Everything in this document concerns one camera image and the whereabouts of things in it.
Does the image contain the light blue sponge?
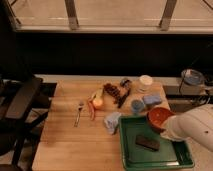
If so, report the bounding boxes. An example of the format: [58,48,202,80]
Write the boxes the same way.
[143,95,162,106]

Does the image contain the grey bowl on shelf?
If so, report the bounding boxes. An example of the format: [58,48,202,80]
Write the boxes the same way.
[181,69,204,86]

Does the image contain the white lidded cup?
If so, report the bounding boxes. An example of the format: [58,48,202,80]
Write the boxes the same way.
[138,75,153,92]

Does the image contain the red yellow apple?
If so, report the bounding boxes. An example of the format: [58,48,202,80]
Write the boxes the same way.
[92,98,104,109]

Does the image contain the light blue crumpled cloth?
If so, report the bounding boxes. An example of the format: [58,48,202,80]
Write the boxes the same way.
[104,112,121,135]

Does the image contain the yellow banana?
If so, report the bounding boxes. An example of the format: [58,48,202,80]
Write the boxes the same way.
[90,88,103,100]

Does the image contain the dark grape bunch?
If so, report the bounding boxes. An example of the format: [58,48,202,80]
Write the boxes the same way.
[104,83,121,103]

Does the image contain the orange bowl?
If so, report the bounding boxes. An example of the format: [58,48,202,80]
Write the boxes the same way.
[147,107,174,133]

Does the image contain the metal fork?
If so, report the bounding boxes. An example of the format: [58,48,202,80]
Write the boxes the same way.
[74,101,84,127]

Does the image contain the dark rectangular sponge block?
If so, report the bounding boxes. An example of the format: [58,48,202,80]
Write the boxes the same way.
[135,135,160,151]

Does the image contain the orange carrot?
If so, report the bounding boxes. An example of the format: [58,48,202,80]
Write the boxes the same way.
[87,100,95,121]

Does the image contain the blue cup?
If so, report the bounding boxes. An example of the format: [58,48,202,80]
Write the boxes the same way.
[131,100,145,114]

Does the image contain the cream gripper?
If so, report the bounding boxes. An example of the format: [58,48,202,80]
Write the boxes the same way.
[160,121,177,141]

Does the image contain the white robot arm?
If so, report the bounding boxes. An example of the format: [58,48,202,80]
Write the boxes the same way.
[161,104,213,152]

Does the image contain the small dark metal can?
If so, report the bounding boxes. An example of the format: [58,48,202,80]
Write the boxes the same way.
[120,78,131,88]

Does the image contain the black chair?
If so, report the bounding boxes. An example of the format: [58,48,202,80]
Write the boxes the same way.
[0,77,50,171]

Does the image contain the green plastic tray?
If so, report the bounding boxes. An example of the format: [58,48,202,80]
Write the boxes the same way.
[119,116,194,171]

